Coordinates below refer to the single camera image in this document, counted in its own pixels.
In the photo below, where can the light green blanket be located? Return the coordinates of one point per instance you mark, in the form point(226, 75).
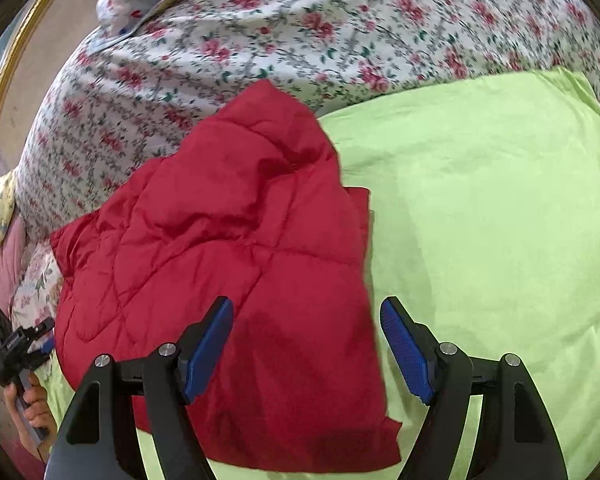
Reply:
point(490, 220)

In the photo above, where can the pink pillow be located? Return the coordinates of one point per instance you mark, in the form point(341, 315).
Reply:
point(2, 270)

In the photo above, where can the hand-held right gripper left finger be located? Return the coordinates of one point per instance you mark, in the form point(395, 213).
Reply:
point(205, 355)

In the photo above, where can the small floral pillow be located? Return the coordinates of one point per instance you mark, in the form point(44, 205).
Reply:
point(37, 280)

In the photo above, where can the red quilted jacket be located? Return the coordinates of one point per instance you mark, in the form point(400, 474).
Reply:
point(230, 240)

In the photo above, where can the person's left hand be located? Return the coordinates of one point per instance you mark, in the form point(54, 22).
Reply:
point(37, 410)

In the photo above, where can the gold picture frame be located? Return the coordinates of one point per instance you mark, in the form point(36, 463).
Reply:
point(10, 65)

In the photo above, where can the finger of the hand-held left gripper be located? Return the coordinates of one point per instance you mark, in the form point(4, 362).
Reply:
point(42, 327)
point(46, 346)

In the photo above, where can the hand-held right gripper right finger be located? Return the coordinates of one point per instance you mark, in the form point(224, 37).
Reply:
point(407, 352)

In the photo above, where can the white rose-print quilt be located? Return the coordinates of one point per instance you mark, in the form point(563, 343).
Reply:
point(330, 25)

